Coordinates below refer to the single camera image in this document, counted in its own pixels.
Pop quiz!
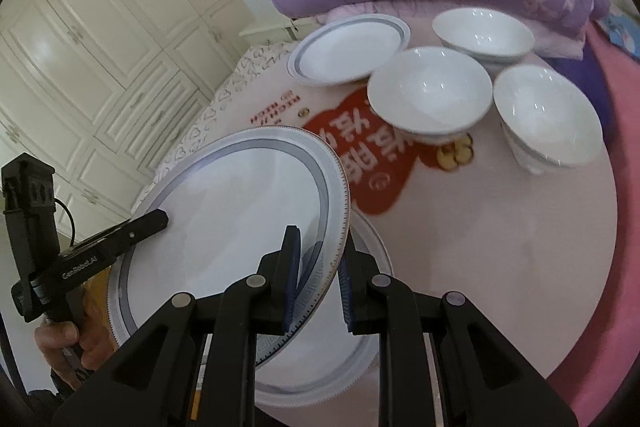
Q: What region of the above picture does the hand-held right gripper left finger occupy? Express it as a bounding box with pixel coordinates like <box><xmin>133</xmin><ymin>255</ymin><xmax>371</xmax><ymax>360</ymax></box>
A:
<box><xmin>50</xmin><ymin>224</ymin><xmax>306</xmax><ymax>427</ymax></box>

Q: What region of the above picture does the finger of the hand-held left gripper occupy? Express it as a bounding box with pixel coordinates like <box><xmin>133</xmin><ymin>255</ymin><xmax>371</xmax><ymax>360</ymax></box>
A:
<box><xmin>102</xmin><ymin>209</ymin><xmax>170</xmax><ymax>258</ymax></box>

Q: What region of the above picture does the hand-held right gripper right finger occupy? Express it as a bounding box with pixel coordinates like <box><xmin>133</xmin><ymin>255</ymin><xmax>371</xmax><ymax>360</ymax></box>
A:
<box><xmin>337</xmin><ymin>229</ymin><xmax>578</xmax><ymax>427</ymax></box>

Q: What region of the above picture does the large grey-banded white plate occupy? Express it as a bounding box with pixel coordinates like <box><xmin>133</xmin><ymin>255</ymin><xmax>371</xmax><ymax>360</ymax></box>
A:
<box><xmin>252</xmin><ymin>209</ymin><xmax>394</xmax><ymax>397</ymax></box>
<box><xmin>106</xmin><ymin>125</ymin><xmax>351</xmax><ymax>365</ymax></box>

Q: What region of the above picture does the small grey-rimmed white plate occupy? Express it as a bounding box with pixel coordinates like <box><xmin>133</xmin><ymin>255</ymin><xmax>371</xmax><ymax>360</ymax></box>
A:
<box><xmin>286</xmin><ymin>13</ymin><xmax>412</xmax><ymax>86</ymax></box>

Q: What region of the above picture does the small deep white bowl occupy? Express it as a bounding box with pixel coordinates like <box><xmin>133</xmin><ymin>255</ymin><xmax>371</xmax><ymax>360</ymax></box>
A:
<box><xmin>492</xmin><ymin>66</ymin><xmax>603</xmax><ymax>175</ymax></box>

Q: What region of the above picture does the person's left hand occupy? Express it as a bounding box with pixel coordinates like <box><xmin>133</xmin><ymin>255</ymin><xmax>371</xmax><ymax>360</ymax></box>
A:
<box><xmin>35</xmin><ymin>277</ymin><xmax>119</xmax><ymax>385</ymax></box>

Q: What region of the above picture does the round pink printed table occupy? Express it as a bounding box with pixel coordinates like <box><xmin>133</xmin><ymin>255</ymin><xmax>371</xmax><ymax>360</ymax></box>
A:
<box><xmin>132</xmin><ymin>14</ymin><xmax>618</xmax><ymax>427</ymax></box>

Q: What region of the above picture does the cream panelled wardrobe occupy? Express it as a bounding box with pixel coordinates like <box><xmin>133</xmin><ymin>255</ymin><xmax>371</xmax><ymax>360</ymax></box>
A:
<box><xmin>0</xmin><ymin>0</ymin><xmax>258</xmax><ymax>248</ymax></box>

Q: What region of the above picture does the hot pink blanket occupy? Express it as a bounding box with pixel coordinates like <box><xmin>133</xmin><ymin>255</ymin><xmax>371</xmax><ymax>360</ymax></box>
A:
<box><xmin>565</xmin><ymin>22</ymin><xmax>640</xmax><ymax>418</ymax></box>

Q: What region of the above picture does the dark purple cloth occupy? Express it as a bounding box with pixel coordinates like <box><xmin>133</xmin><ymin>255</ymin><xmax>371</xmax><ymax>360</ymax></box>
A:
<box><xmin>550</xmin><ymin>52</ymin><xmax>616</xmax><ymax>148</ymax></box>

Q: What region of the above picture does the light pink folded cloth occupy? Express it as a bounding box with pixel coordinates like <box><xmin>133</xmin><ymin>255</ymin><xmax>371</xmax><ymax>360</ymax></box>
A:
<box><xmin>320</xmin><ymin>2</ymin><xmax>586</xmax><ymax>60</ymax></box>

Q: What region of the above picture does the blue printed pillow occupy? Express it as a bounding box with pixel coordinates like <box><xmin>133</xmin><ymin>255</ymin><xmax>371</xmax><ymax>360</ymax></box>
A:
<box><xmin>597</xmin><ymin>14</ymin><xmax>640</xmax><ymax>52</ymax></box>

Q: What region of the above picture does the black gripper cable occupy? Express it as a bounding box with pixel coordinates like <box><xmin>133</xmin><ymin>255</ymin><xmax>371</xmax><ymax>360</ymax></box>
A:
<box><xmin>52</xmin><ymin>198</ymin><xmax>77</xmax><ymax>250</ymax></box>

